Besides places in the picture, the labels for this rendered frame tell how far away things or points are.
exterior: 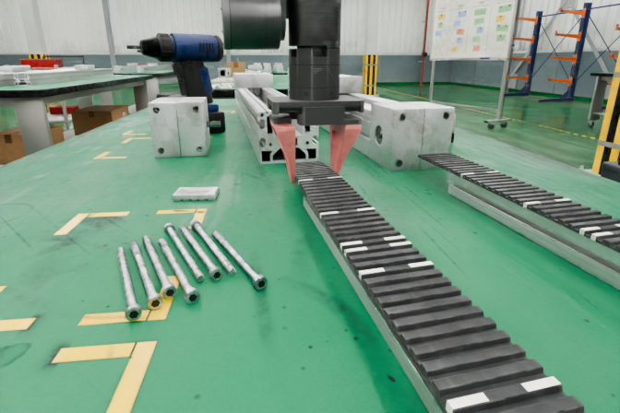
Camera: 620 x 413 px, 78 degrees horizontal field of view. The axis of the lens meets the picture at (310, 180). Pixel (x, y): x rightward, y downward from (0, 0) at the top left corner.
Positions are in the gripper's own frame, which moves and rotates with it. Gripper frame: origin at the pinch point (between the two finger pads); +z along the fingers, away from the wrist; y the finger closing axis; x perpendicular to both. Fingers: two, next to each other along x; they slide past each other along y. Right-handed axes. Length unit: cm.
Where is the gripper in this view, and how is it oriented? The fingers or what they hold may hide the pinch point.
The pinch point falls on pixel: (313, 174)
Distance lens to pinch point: 46.7
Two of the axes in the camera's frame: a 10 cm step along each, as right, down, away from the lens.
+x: 2.1, 3.0, -9.3
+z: 0.0, 9.5, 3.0
